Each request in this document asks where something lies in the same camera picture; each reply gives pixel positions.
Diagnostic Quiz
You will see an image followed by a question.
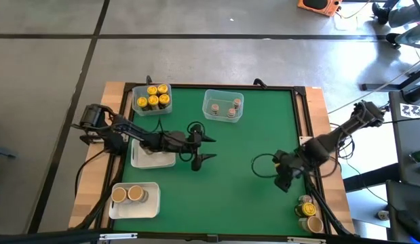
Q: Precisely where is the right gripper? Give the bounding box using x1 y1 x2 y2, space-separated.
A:
272 150 307 194

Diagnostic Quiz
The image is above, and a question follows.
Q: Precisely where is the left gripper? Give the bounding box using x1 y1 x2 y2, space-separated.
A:
160 123 218 172

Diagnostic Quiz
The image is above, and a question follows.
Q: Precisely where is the wooden lid spice jar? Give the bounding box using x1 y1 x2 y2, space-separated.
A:
298 216 324 235
111 186 129 205
127 184 150 203

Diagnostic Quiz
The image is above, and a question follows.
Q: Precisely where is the white plastic bin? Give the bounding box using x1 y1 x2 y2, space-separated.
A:
130 135 177 170
107 182 161 220

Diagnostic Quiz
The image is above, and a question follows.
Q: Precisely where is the clear plastic bin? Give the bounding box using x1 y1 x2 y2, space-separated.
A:
131 83 173 117
202 89 245 123

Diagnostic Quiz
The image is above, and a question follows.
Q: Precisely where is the green table mat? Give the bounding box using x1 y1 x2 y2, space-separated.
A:
113 87 314 237

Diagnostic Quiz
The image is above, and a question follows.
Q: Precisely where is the black desk foot bar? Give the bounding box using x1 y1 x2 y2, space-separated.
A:
343 162 400 193
360 64 420 92

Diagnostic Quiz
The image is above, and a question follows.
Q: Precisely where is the dark grey desk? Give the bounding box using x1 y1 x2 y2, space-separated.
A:
388 90 420 180
385 179 420 244

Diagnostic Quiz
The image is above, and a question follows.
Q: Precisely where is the black computer mouse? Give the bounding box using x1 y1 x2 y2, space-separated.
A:
395 209 420 243

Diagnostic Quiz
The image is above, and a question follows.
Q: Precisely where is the white paper with black marks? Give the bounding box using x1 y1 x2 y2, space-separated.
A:
399 102 420 119

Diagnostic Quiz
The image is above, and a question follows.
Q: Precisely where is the orange box with black disc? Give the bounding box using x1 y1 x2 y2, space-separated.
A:
297 0 343 18

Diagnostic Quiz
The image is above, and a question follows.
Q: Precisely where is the person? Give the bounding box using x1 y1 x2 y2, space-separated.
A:
371 0 420 50

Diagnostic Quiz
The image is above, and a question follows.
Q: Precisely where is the black cable bundle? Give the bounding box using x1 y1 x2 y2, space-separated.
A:
73 152 124 231
303 169 355 238

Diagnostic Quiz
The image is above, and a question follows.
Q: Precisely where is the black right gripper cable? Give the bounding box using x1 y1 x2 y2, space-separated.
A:
251 153 282 180

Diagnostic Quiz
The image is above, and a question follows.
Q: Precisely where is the silver metal bracket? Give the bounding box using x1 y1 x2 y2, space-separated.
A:
286 236 328 244
99 232 138 241

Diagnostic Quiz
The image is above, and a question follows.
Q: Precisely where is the black table frame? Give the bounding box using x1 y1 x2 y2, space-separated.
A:
94 82 353 238

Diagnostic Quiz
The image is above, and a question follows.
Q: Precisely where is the thin black cable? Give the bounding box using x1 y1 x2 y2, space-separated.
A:
73 148 107 199

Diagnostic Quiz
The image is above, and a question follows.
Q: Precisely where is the black frame beam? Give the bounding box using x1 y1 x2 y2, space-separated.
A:
0 228 420 244

